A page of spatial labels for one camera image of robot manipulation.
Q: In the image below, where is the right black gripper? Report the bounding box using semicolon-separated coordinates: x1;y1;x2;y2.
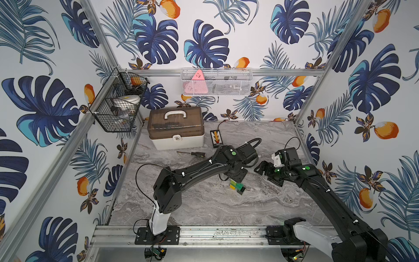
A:
253;160;289;184

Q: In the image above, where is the dark green long lego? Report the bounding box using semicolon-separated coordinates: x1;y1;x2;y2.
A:
235;183;246;191

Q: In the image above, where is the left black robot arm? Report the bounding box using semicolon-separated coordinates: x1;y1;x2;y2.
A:
148;138;262;236

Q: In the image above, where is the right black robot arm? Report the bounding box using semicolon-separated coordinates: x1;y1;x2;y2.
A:
254;147;388;262

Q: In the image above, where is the black remote control box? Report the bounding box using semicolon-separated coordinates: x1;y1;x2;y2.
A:
210;129;224;148

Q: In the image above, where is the brown lidded storage box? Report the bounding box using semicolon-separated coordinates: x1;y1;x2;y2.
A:
147;107;205;150

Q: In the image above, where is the pink triangle object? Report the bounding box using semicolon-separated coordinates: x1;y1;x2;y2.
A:
183;69;208;96

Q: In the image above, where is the white object in basket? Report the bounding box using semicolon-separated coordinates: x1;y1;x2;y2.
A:
112;95;141;110

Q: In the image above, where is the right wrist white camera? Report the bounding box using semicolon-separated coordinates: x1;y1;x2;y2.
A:
271;152;284;168

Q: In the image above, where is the yellow handled screwdriver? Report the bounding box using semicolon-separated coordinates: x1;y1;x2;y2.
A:
177;151;206;158

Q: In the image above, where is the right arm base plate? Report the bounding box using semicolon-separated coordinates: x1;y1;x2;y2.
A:
265;225;308;246

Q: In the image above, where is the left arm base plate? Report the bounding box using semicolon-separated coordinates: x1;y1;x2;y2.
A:
134;226;181;246

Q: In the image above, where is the clear wall shelf tray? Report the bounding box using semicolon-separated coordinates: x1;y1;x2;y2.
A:
180;68;254;97

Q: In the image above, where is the black wire basket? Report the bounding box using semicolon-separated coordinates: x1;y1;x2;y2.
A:
88;68;149;133

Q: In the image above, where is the aluminium front rail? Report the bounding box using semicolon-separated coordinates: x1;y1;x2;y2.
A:
90;226;309;249

